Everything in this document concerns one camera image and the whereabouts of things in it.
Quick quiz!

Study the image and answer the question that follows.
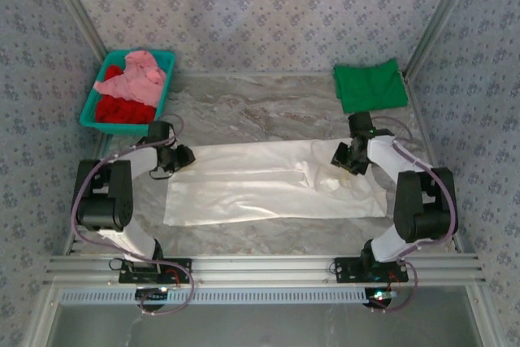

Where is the white t-shirt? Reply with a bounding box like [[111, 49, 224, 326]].
[[162, 138, 388, 227]]

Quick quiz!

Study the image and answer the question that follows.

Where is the green folded t-shirt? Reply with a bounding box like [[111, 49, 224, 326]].
[[332, 58, 410, 115]]

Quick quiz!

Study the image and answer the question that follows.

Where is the red t-shirt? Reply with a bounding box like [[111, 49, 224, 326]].
[[95, 64, 158, 124]]

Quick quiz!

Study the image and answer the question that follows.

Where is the teal plastic basket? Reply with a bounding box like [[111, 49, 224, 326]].
[[79, 49, 178, 136]]

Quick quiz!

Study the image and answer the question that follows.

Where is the pink t-shirt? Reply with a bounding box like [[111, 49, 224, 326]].
[[93, 50, 167, 106]]

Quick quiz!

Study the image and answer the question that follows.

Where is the grey metal panel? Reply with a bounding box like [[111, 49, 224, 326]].
[[50, 304, 483, 347]]

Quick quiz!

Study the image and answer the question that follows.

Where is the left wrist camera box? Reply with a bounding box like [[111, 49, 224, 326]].
[[174, 144, 197, 170]]

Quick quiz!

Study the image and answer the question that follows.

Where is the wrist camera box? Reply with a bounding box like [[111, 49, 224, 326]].
[[174, 144, 197, 170], [329, 141, 355, 170]]

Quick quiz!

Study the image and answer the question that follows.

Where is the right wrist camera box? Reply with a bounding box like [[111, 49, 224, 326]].
[[329, 141, 355, 170]]

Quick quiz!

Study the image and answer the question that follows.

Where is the right aluminium frame post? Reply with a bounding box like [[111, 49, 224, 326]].
[[403, 0, 485, 79]]

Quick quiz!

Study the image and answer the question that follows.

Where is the aluminium frame post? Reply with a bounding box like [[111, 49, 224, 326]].
[[403, 0, 485, 79], [40, 0, 110, 54]]

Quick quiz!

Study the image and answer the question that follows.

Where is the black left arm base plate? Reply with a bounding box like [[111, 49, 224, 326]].
[[119, 258, 193, 284]]

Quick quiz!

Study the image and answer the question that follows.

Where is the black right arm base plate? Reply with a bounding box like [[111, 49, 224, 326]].
[[333, 256, 409, 283]]

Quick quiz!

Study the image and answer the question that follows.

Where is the left aluminium frame post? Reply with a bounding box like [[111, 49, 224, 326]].
[[40, 0, 110, 54]]

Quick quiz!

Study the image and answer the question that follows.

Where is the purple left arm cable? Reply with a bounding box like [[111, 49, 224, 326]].
[[71, 113, 196, 316]]

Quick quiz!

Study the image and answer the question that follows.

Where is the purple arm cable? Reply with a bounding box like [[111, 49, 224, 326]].
[[371, 115, 459, 314], [71, 113, 196, 316]]

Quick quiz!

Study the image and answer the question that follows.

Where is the aluminium mounting rail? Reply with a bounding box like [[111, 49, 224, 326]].
[[44, 254, 487, 283]]

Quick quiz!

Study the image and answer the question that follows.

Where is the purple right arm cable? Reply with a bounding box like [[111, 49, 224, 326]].
[[371, 115, 459, 314]]

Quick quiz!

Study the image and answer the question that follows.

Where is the slotted grey cable duct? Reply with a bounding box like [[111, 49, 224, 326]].
[[60, 286, 366, 306]]

